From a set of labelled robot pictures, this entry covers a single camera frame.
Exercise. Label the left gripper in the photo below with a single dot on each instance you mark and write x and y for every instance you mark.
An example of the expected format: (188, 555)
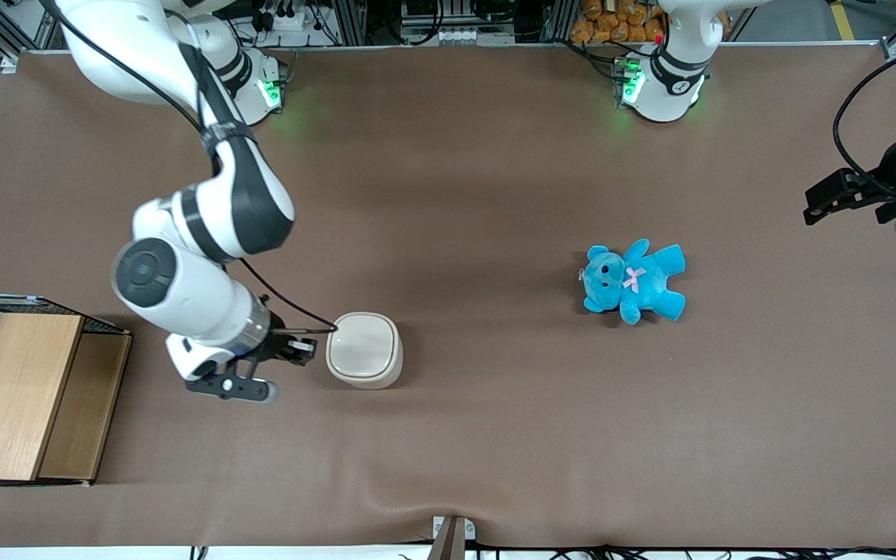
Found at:
(889, 189)

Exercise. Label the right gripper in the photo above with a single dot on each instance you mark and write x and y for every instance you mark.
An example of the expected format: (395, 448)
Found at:
(278, 344)

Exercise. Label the cream trash can lid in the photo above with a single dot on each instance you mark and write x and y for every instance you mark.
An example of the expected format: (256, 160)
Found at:
(364, 346)

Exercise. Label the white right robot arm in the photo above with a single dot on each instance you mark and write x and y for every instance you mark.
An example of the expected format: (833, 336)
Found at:
(183, 288)

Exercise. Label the cream trash can body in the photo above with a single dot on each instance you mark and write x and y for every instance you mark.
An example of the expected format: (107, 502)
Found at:
(366, 383)

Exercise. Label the dark wooden board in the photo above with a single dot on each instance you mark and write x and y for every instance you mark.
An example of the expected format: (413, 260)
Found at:
(82, 412)

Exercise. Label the blue teddy bear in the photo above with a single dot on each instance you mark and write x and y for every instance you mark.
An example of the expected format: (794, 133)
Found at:
(642, 284)

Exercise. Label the brown table cover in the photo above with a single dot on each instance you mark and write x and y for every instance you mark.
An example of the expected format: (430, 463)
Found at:
(495, 194)

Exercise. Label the light wooden board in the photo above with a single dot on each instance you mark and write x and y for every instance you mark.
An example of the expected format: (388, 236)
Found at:
(12, 397)

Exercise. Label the orange lumpy items pile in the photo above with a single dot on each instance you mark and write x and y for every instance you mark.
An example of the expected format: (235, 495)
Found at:
(611, 19)

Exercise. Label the white power strip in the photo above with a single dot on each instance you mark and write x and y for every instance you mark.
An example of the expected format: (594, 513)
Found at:
(292, 19)

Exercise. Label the white connector block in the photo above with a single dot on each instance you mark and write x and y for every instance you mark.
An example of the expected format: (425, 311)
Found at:
(456, 35)

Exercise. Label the grey camera post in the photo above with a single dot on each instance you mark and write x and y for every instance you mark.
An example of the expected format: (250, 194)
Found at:
(448, 544)

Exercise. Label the small metal bracket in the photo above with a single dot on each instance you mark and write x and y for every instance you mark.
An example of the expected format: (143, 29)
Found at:
(470, 530)

